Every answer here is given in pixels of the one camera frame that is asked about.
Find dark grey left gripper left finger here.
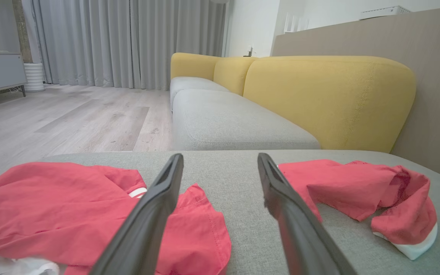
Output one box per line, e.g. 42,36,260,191
89,153,184,275

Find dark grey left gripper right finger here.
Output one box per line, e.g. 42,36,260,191
257,152,358,275

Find red shirt with white trim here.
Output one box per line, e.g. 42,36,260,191
0,162,232,275

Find narrow yellow sofa backrest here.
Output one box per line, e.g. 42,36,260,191
213,57,258,96

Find red shorts with white waistband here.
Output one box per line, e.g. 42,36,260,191
277,159,438,261

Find grey pleated curtain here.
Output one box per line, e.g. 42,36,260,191
21,0,228,91

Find large grey sofa ottoman cushion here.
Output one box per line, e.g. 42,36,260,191
0,150,440,275

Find grey sofa seat cushion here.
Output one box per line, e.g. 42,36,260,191
169,76,230,111
171,89,322,151

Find grey low sideboard cabinet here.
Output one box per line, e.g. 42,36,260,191
0,52,28,100

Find white flat box device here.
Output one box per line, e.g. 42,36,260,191
359,6,411,20

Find yellow sofa corner backrest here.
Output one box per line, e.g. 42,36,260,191
170,52,220,81

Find white ribbed cylinder appliance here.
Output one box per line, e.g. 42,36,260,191
24,63,45,92

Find white router with antennas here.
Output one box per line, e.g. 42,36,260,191
283,12,310,34

